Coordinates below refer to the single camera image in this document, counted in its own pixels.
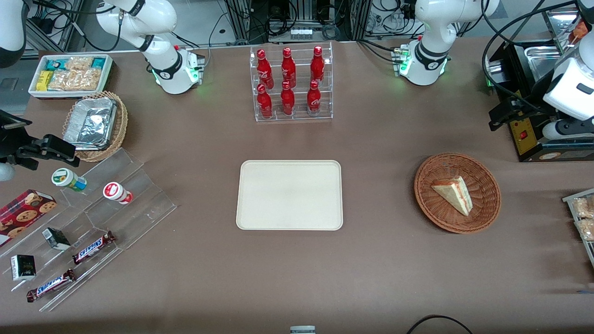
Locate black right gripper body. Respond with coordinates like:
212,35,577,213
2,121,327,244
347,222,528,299
0,110,45,164

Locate triangular sandwich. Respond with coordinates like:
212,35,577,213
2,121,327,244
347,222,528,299
432,176,473,217

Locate light tan wicker basket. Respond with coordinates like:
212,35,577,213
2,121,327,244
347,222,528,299
63,91,128,162

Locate round brown wicker basket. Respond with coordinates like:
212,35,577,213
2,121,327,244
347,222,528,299
414,153,502,234

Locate grey metal snack tray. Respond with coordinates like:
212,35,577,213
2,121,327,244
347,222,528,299
562,188,594,270

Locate cream rectangular tray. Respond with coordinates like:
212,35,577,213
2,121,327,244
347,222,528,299
236,160,343,231

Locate green lid yogurt cup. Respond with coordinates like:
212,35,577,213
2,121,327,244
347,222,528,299
51,168,87,192

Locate black food warmer cabinet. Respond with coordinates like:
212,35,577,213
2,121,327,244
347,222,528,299
483,7,594,163

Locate stainless steel pan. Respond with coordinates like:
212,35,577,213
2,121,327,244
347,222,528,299
524,45,572,83

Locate silver foil container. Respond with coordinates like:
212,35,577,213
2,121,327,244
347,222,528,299
63,97,117,151

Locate white rectangular snack bin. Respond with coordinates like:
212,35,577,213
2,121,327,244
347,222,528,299
28,54,114,99

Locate red plaid cookie box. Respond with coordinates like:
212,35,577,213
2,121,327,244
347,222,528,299
0,189,58,247

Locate clear cracker pack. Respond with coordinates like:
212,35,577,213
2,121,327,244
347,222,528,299
48,69,102,91
65,57,94,71

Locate red lid yogurt cup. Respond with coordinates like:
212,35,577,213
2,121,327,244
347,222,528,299
103,182,134,205

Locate small black box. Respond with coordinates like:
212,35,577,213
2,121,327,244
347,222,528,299
42,227,71,251
10,254,37,282

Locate clear acrylic stepped display stand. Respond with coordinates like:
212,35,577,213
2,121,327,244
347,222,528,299
0,148,177,312

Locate snickers chocolate bar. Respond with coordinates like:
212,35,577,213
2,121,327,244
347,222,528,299
72,231,116,265
26,269,77,303

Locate clear bagged snack pack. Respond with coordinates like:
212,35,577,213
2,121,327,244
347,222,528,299
575,218,594,242
572,196,594,219

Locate red cola bottle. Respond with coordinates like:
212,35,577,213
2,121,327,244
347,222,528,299
310,46,325,84
257,49,274,90
257,83,273,119
281,47,297,89
307,80,322,116
280,81,296,116

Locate clear acrylic bottle rack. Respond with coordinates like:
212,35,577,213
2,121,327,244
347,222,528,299
250,42,334,122

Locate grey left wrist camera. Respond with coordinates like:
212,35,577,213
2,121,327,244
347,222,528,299
542,118,594,141

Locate black table cable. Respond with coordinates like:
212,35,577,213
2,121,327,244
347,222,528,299
407,315,474,334

